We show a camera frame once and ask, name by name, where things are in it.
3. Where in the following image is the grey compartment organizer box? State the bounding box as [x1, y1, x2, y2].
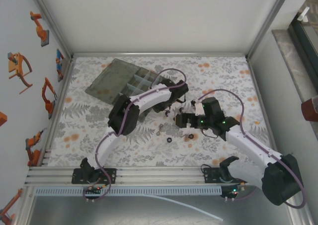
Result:
[84, 58, 172, 123]

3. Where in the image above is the floral patterned table mat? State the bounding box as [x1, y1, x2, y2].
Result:
[46, 56, 282, 167]

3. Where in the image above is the aluminium frame post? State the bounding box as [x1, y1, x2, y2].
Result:
[245, 0, 295, 61]
[29, 0, 75, 62]

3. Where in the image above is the dark window frame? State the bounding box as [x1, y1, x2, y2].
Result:
[288, 1, 318, 96]

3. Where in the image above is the aluminium frame front rail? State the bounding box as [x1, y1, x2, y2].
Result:
[24, 164, 298, 187]

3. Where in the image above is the blue orange robot wall sticker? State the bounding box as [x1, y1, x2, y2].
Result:
[56, 48, 65, 82]

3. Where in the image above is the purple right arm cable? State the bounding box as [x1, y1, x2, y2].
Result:
[197, 88, 307, 208]

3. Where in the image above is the aluminium frame side rail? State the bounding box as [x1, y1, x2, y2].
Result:
[247, 57, 283, 166]
[37, 57, 75, 166]

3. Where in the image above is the white slotted cable duct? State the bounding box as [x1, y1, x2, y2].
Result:
[36, 187, 223, 196]

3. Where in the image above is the aluminium frame back rail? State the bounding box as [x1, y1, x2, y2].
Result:
[71, 52, 250, 60]

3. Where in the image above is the white window handle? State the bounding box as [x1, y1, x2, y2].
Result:
[298, 6, 311, 22]

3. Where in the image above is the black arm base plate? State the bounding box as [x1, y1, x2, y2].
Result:
[72, 167, 117, 185]
[203, 167, 249, 183]

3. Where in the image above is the orange gripper claw wall sticker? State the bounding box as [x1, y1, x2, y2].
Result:
[7, 52, 33, 94]

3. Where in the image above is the white plastic tube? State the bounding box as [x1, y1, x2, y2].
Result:
[146, 195, 224, 222]

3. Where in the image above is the small circuit board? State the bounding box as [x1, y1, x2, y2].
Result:
[220, 184, 247, 201]
[83, 186, 103, 203]

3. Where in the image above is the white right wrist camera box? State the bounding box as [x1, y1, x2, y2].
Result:
[194, 101, 206, 116]

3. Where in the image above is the grey stone ledge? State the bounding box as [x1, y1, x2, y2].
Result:
[271, 29, 318, 136]

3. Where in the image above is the brown cup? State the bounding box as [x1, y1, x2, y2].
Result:
[301, 98, 318, 123]

